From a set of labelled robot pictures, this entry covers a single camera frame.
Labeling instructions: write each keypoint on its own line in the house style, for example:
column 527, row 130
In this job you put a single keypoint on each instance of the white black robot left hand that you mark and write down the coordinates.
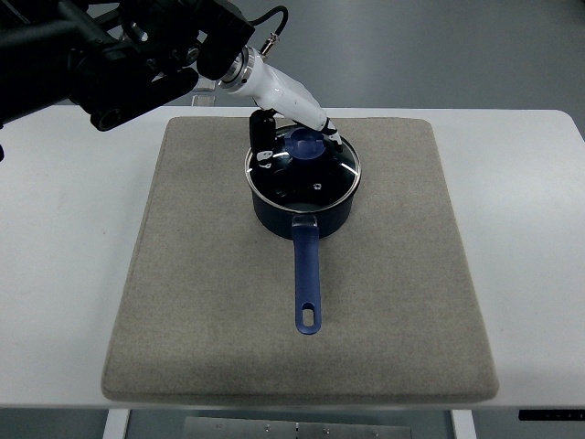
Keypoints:
column 289, row 123

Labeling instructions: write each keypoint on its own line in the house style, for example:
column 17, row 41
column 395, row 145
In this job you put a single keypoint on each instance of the glass pot lid blue knob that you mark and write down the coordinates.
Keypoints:
column 299, row 170

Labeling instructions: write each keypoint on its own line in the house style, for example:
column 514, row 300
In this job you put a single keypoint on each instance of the dark pot blue handle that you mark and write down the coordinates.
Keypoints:
column 304, row 222

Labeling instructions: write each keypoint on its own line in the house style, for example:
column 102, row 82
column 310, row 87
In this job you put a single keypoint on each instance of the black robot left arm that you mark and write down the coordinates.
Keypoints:
column 119, row 65

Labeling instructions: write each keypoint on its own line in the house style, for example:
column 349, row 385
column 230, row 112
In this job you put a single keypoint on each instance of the lower metal floor plate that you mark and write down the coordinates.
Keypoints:
column 203, row 100

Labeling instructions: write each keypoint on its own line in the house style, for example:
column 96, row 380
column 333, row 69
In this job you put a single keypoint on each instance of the beige felt mat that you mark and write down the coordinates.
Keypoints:
column 216, row 309

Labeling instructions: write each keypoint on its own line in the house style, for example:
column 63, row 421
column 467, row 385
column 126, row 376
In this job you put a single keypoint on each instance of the white left table leg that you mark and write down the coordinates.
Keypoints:
column 116, row 424

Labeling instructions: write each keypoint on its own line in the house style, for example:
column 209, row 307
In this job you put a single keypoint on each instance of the white table leg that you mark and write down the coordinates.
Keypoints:
column 463, row 424
column 116, row 424

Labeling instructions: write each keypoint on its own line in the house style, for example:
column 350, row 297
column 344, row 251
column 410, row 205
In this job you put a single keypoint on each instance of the white right table leg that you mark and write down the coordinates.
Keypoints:
column 463, row 424

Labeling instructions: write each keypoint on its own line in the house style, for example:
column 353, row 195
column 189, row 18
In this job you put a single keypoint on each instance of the black table control panel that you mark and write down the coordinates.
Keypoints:
column 563, row 415

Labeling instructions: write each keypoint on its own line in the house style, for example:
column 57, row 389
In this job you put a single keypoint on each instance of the metal table base plate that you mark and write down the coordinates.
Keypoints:
column 207, row 427

